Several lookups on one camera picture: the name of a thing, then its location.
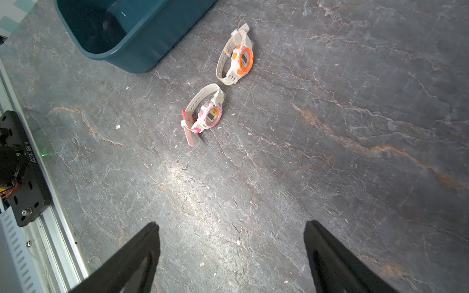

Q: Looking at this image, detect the grey cable duct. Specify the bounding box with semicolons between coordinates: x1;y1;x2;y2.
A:
1;209;48;293

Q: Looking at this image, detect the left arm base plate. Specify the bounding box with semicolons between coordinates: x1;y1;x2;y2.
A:
1;111;53;227

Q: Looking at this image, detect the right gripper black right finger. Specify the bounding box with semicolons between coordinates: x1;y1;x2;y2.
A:
304;220;396;293

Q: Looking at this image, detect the teal plastic tray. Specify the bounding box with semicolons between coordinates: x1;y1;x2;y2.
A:
54;0;214;74

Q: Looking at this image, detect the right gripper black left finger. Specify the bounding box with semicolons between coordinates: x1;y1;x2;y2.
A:
71;222;161;293

